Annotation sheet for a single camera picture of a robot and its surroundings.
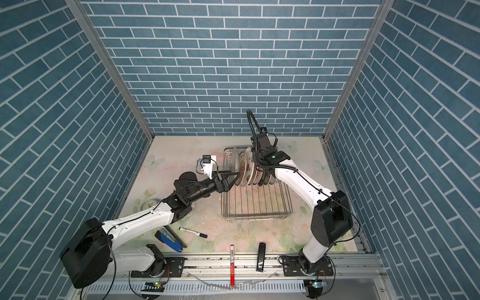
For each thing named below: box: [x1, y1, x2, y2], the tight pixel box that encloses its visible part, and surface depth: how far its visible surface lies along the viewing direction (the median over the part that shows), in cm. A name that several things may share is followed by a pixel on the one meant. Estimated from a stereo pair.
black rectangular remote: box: [256, 242, 267, 273], surface depth 75 cm
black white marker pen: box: [178, 226, 209, 239], surface depth 84 cm
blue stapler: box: [155, 225, 187, 253], surface depth 81 cm
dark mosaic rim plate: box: [258, 170, 272, 187], surface depth 88 cm
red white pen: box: [230, 244, 235, 287], surface depth 75 cm
